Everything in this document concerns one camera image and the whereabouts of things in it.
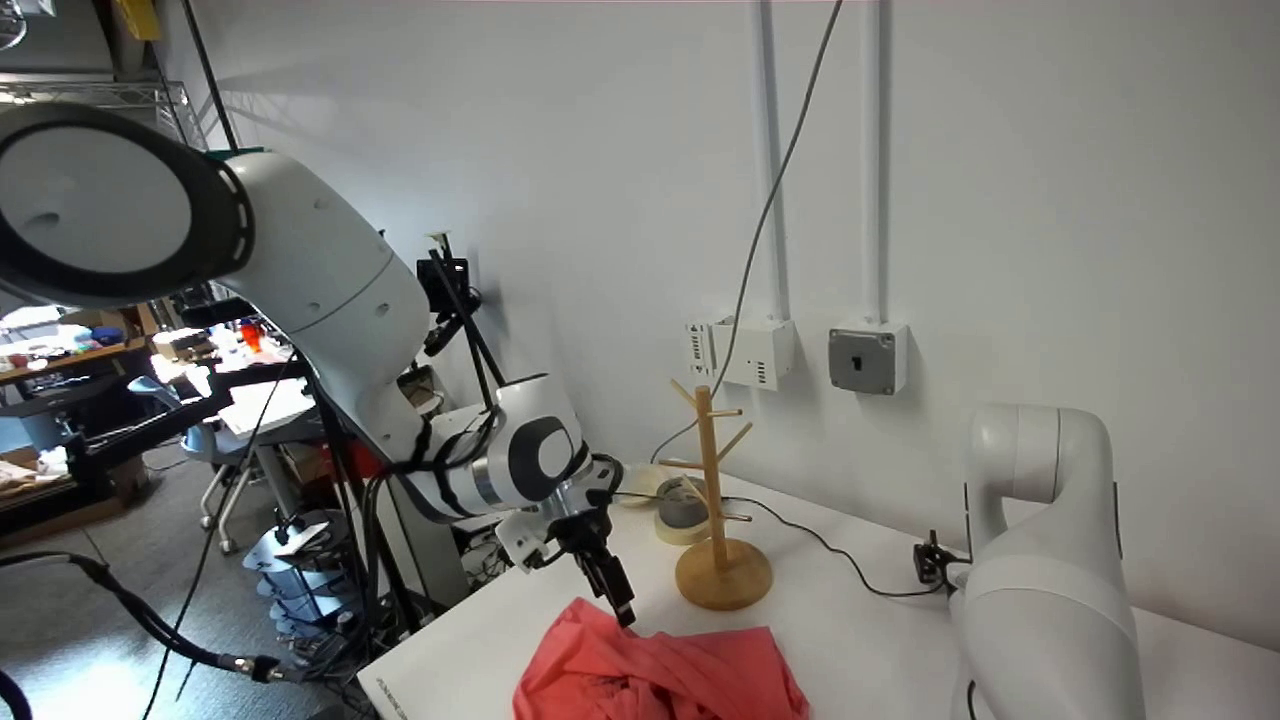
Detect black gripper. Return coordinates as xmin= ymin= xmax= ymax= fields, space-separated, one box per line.
xmin=549 ymin=506 xmax=640 ymax=634

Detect red shirt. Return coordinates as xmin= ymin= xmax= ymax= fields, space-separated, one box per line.
xmin=511 ymin=598 xmax=814 ymax=720

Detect wooden mug tree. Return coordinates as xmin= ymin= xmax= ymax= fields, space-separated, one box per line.
xmin=663 ymin=380 xmax=776 ymax=614

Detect white grey cabinet panel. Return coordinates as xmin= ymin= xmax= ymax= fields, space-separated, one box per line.
xmin=374 ymin=472 xmax=464 ymax=604

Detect white outlet with switches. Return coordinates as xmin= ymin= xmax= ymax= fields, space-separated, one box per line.
xmin=683 ymin=317 xmax=735 ymax=394

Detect black tripod legs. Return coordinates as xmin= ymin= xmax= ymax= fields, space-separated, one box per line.
xmin=303 ymin=374 xmax=403 ymax=634

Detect white socket box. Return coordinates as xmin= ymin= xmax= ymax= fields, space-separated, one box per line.
xmin=722 ymin=317 xmax=798 ymax=398

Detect small black connector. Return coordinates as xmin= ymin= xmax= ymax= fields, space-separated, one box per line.
xmin=913 ymin=528 xmax=972 ymax=601

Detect grey junction box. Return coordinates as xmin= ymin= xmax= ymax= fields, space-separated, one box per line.
xmin=825 ymin=320 xmax=913 ymax=402

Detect office chair chrome base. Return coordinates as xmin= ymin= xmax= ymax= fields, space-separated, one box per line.
xmin=175 ymin=423 xmax=274 ymax=557

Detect wooden workbench with clutter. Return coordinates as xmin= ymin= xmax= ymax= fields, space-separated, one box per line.
xmin=0 ymin=306 xmax=157 ymax=512

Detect black slanted pole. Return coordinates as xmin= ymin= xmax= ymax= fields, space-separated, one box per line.
xmin=175 ymin=0 xmax=241 ymax=153

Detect metal shelf rack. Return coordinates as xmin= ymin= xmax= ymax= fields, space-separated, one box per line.
xmin=0 ymin=66 xmax=191 ymax=118

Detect yellow hanging object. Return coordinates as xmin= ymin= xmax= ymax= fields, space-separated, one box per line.
xmin=112 ymin=0 xmax=164 ymax=45

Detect thin black cable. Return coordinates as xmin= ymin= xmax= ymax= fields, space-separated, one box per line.
xmin=722 ymin=494 xmax=934 ymax=601

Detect black camera on mount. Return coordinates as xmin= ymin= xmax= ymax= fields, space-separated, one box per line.
xmin=416 ymin=238 xmax=511 ymax=404

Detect black floor hose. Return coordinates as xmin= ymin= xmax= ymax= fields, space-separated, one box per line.
xmin=0 ymin=550 xmax=291 ymax=687

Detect grey hanging cable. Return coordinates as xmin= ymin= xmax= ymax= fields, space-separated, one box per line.
xmin=648 ymin=0 xmax=847 ymax=472

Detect white wall conduit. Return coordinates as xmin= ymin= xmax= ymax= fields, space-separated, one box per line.
xmin=756 ymin=0 xmax=791 ymax=323
xmin=863 ymin=0 xmax=896 ymax=331

